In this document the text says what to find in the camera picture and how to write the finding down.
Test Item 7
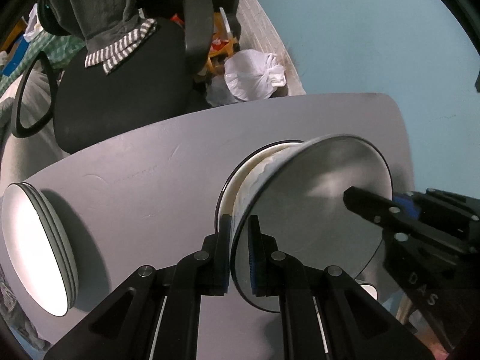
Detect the blue box on bed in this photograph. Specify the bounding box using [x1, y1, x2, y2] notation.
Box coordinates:
[1, 37, 29, 77]

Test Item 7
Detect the white plastic bag on bed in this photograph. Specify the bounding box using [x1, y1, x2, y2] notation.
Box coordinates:
[24, 3, 43, 42]

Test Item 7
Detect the white plate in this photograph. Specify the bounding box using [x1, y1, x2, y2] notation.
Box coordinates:
[1, 182, 79, 317]

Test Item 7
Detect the white plastic bag by wall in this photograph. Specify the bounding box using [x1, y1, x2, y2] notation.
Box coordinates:
[224, 49, 287, 102]

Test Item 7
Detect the striped garment on bed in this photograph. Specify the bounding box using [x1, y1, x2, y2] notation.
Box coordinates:
[0, 271, 50, 351]

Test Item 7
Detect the grey hooded sweater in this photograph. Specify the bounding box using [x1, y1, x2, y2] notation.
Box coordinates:
[37, 0, 157, 75]

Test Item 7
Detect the green checked bedspread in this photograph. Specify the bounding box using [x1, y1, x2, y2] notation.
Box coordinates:
[0, 31, 86, 95]

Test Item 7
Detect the black office chair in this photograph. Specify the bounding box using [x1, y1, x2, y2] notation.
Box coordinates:
[10, 0, 214, 154]

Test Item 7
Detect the white bowl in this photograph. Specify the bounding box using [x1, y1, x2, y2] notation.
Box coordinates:
[231, 135, 393, 313]
[214, 140, 302, 233]
[356, 280, 378, 301]

